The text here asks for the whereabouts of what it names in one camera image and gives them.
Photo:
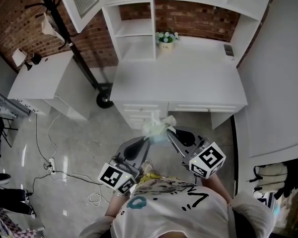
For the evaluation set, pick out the yellow shorts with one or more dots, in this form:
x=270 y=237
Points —
x=150 y=177

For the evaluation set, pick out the white louvred cabinet door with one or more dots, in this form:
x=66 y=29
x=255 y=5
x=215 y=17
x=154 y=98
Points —
x=72 y=6

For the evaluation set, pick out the white desk with shelves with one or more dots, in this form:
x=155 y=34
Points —
x=178 y=78

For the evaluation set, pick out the person's right forearm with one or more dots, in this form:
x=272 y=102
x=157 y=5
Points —
x=213 y=185

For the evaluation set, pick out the black bag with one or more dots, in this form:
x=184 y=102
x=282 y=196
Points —
x=296 y=177

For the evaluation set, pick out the beige backpack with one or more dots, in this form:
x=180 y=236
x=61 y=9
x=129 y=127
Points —
x=270 y=177

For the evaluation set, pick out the potted blue white flowers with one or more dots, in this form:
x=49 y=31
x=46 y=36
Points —
x=166 y=43

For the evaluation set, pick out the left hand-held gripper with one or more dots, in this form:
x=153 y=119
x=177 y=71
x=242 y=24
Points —
x=115 y=178

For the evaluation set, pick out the beige hanging bag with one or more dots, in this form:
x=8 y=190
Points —
x=49 y=27

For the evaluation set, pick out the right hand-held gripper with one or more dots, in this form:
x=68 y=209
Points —
x=207 y=161

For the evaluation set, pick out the person in printed white shirt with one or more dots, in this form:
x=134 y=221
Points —
x=176 y=212

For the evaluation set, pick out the white shade table lamp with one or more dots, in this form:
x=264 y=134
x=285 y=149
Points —
x=18 y=56

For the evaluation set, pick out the person's left forearm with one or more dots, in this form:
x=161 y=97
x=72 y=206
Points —
x=114 y=204

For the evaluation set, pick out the white slipper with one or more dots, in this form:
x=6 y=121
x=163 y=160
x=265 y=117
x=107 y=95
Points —
x=147 y=166

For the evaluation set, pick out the pack of tissues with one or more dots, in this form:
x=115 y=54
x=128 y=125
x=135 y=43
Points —
x=155 y=130

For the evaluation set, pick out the white power strip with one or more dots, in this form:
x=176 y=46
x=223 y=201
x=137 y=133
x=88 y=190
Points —
x=51 y=165

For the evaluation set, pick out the checkered cloth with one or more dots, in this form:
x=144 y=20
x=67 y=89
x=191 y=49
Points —
x=5 y=227

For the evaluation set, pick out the white side cabinet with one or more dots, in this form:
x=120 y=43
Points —
x=39 y=80

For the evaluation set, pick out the black coat rack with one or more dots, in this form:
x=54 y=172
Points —
x=104 y=98

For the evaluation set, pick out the small black box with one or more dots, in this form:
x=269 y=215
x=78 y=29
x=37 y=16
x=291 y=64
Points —
x=36 y=59

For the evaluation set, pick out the grey metal rack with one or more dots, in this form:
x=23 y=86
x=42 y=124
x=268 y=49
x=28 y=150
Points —
x=7 y=103

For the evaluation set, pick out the white tall cabinet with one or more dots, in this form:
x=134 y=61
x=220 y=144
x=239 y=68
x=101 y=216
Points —
x=275 y=71

